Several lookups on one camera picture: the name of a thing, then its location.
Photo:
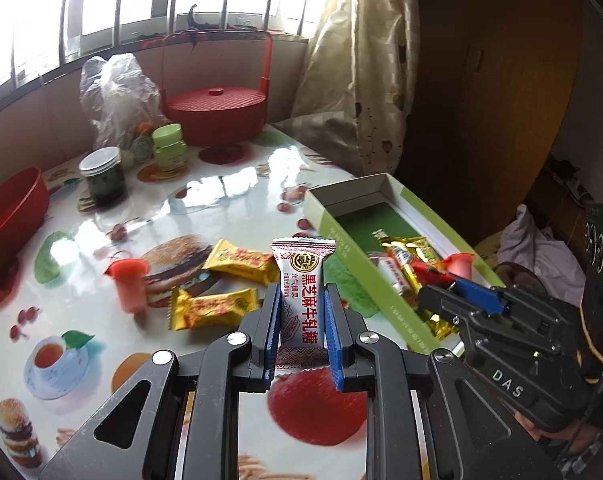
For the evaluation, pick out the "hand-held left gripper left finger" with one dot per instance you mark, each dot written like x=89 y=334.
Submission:
x=271 y=330

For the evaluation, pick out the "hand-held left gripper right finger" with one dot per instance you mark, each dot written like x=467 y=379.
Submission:
x=334 y=340

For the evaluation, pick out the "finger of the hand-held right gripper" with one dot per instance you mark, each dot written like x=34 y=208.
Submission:
x=476 y=294
x=439 y=302

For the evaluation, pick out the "long yellow snack bar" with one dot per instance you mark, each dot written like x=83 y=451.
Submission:
x=439 y=327

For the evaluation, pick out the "pink jelly cup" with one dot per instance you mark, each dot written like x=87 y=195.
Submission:
x=129 y=287
x=459 y=261

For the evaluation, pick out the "yellow candy packet red print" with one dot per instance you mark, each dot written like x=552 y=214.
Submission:
x=241 y=260
x=214 y=307

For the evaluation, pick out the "green and white cardboard box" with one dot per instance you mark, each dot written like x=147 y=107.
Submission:
x=366 y=220

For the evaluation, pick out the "person's right hand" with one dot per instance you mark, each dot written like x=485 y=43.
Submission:
x=581 y=435

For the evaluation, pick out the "pale lavender cloth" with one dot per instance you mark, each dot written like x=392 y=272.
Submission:
x=536 y=255

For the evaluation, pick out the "brown wooden wardrobe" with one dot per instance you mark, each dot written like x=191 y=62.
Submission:
x=481 y=110

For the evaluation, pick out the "green jar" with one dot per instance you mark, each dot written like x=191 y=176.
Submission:
x=169 y=150

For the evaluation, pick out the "dark glass jar silver lid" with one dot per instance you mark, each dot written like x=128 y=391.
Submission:
x=103 y=185

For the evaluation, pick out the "cream patterned curtain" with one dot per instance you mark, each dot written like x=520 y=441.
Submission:
x=361 y=60

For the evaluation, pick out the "red plastic bowl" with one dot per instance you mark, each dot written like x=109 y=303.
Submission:
x=11 y=230

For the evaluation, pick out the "clear plastic bag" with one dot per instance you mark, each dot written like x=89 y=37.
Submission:
x=116 y=95

